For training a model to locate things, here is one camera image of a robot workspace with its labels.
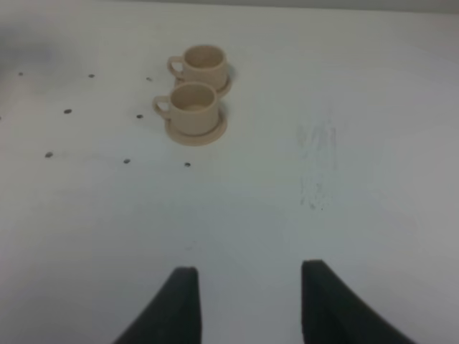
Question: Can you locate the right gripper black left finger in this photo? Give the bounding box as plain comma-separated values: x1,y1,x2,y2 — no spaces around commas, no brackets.
116,267,202,344

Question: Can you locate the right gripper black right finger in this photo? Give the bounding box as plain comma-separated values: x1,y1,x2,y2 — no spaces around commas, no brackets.
301,260,412,344

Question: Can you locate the near beige saucer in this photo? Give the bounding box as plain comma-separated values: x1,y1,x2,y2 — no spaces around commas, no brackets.
164,107,227,146

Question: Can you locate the beige saucer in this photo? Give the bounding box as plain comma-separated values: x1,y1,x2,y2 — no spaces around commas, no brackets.
164,107,227,146
174,64,235,98

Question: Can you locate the near beige teacup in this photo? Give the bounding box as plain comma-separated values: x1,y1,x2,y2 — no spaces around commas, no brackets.
152,82,219,136

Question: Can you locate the beige teacup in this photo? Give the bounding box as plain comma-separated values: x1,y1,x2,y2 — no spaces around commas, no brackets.
152,82,219,136
166,45,228,90

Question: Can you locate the far beige saucer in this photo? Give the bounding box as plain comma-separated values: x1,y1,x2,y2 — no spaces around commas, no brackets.
174,64,235,98

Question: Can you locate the far beige teacup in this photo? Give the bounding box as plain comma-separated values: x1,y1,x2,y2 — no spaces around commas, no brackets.
166,45,228,90

